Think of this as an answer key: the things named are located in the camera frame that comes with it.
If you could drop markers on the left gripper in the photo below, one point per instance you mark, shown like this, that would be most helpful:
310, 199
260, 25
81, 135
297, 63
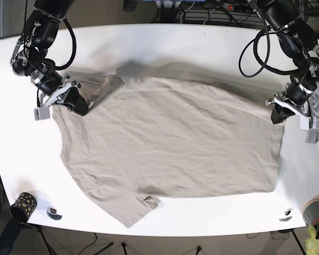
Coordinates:
294, 100

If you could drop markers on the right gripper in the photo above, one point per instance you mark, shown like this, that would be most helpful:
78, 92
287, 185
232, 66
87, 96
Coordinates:
67, 95

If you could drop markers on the beige T-shirt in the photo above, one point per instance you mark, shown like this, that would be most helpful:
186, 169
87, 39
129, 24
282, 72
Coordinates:
146, 138

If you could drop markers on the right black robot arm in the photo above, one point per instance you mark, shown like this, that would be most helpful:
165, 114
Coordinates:
29, 59

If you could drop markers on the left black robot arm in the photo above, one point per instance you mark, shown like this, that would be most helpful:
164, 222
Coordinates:
298, 41

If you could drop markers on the grey tape roll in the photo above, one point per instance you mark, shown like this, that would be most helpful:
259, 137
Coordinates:
310, 212

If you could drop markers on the black gold-dotted cup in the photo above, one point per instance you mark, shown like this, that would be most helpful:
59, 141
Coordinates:
22, 209

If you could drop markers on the green potted plant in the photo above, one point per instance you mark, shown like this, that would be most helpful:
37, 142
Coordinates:
312, 243

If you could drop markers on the right table cable grommet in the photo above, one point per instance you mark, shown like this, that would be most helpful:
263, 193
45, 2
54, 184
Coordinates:
286, 216

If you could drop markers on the table cable grommet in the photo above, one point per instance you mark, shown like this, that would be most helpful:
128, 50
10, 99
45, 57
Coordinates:
53, 214
286, 216

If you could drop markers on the left table cable grommet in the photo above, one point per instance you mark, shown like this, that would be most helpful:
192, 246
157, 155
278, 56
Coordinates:
53, 214

